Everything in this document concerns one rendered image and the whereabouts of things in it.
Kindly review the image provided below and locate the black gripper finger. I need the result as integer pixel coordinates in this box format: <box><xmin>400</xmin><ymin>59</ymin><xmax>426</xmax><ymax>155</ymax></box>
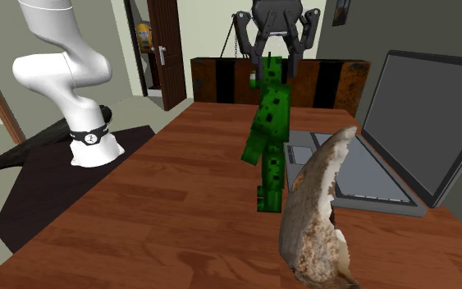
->
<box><xmin>232</xmin><ymin>9</ymin><xmax>277</xmax><ymax>80</ymax></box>
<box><xmin>284</xmin><ymin>7</ymin><xmax>322</xmax><ymax>80</ymax></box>

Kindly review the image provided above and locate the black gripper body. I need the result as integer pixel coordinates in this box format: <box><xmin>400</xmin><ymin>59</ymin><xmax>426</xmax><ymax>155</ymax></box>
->
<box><xmin>251</xmin><ymin>0</ymin><xmax>304</xmax><ymax>36</ymax></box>

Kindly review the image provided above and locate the brown black striped sideboard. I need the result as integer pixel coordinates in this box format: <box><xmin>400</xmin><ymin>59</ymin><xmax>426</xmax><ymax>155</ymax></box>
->
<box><xmin>190</xmin><ymin>57</ymin><xmax>372</xmax><ymax>119</ymax></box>

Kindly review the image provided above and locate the dark brown door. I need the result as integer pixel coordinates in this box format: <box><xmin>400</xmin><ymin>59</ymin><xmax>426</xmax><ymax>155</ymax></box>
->
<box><xmin>146</xmin><ymin>0</ymin><xmax>188</xmax><ymax>112</ymax></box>

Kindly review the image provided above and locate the green blocky toy figure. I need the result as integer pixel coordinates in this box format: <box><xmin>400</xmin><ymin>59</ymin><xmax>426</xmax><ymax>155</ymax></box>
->
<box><xmin>240</xmin><ymin>52</ymin><xmax>293</xmax><ymax>214</ymax></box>

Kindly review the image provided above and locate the yellow object behind door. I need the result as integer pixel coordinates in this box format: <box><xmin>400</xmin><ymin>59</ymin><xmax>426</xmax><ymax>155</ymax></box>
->
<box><xmin>135</xmin><ymin>21</ymin><xmax>154</xmax><ymax>55</ymax></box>

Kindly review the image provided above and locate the grey open laptop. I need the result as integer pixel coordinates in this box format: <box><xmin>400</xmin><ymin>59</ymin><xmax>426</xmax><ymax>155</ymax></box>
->
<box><xmin>284</xmin><ymin>49</ymin><xmax>462</xmax><ymax>218</ymax></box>

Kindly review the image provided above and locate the brown white curved shell piece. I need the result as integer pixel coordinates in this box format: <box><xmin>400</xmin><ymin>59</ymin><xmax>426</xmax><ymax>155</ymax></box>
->
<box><xmin>277</xmin><ymin>125</ymin><xmax>363</xmax><ymax>289</ymax></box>

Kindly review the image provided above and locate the brown wooden table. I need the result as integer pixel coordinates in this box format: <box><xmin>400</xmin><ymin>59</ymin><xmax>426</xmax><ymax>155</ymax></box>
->
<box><xmin>0</xmin><ymin>101</ymin><xmax>462</xmax><ymax>289</ymax></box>

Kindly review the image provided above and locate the dark robot stand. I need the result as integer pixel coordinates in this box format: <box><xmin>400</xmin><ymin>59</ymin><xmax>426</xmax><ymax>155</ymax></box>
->
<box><xmin>0</xmin><ymin>124</ymin><xmax>157</xmax><ymax>255</ymax></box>

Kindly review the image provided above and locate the dark wall picture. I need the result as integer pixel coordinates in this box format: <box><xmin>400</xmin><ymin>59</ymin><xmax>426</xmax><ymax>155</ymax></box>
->
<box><xmin>331</xmin><ymin>0</ymin><xmax>352</xmax><ymax>27</ymax></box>

